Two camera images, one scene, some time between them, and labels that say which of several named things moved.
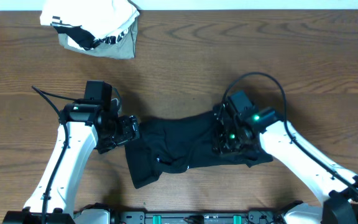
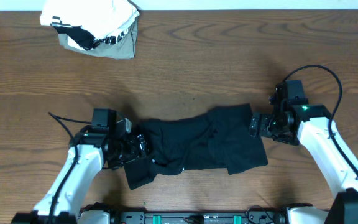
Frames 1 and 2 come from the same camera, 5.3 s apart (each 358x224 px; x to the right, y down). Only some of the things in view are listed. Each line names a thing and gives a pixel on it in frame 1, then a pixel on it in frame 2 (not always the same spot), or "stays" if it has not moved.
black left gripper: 130,129 to 140,147
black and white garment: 78,37 stays
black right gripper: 223,149 to 263,130
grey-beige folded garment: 124,48 stays
